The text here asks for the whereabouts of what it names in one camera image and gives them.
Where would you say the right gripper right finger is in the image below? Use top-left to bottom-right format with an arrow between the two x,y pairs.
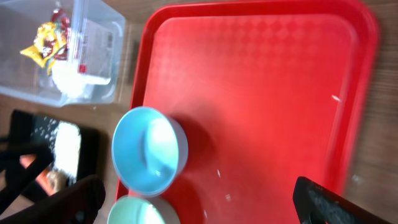
293,177 -> 389,224

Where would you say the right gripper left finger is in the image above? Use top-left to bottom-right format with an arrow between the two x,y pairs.
1,144 -> 106,224

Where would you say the brown food scrap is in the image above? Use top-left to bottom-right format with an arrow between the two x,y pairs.
47,170 -> 68,193

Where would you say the orange carrot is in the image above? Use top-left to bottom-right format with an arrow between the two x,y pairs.
19,154 -> 55,195

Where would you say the green bowl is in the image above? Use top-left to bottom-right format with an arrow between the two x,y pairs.
107,196 -> 181,224

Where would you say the white rice pile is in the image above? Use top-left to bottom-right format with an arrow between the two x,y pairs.
40,117 -> 81,184

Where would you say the light blue bowl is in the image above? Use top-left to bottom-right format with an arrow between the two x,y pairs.
112,106 -> 188,197

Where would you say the white tissue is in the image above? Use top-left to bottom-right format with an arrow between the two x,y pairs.
51,60 -> 111,98

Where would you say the yellow foil wrapper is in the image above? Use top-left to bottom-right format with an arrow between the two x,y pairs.
20,22 -> 68,76

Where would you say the red foil wrapper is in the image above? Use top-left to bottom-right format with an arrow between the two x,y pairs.
50,8 -> 71,60

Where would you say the black plastic tray bin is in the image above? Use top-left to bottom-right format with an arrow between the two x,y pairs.
5,110 -> 100,202

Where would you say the red serving tray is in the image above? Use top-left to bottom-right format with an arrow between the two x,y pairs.
131,1 -> 379,223

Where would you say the clear plastic bin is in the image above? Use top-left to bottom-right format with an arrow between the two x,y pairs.
1,0 -> 125,107

